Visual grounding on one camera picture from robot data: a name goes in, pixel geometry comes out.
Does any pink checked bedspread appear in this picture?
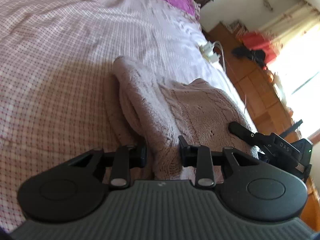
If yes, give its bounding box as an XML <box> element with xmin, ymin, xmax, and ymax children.
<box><xmin>1</xmin><ymin>0</ymin><xmax>244</xmax><ymax>232</ymax></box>

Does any black cloth on cabinet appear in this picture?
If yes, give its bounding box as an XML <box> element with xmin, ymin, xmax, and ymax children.
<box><xmin>231</xmin><ymin>46</ymin><xmax>266</xmax><ymax>68</ymax></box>

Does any white charger cable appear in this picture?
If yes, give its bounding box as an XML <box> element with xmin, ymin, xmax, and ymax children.
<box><xmin>211</xmin><ymin>40</ymin><xmax>227</xmax><ymax>73</ymax></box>

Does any red bag on cabinet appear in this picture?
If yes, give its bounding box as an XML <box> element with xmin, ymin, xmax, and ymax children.
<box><xmin>240</xmin><ymin>31</ymin><xmax>284</xmax><ymax>64</ymax></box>

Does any power strip with white chargers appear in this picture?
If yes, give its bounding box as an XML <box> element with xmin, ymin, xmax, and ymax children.
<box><xmin>199</xmin><ymin>41</ymin><xmax>220</xmax><ymax>63</ymax></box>

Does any lilac knitted cardigan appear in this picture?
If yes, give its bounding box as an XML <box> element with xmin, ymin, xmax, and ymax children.
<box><xmin>105</xmin><ymin>56</ymin><xmax>258</xmax><ymax>180</ymax></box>

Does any wooden side cabinet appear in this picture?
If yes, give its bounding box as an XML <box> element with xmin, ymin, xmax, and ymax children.
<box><xmin>206</xmin><ymin>22</ymin><xmax>320</xmax><ymax>231</ymax></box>

